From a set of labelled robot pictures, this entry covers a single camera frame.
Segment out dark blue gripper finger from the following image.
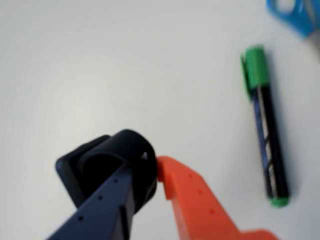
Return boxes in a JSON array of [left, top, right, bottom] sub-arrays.
[[45, 165, 136, 240]]

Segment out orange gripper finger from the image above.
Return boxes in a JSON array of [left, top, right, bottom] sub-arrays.
[[155, 155, 279, 240]]

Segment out black ring-shaped plastic part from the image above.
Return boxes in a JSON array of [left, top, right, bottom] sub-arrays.
[[54, 128, 159, 216]]

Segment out black marker with green cap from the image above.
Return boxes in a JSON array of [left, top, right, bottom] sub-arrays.
[[240, 44, 292, 209]]

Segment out blue-handled scissors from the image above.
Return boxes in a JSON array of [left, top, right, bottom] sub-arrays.
[[264, 0, 320, 43]]

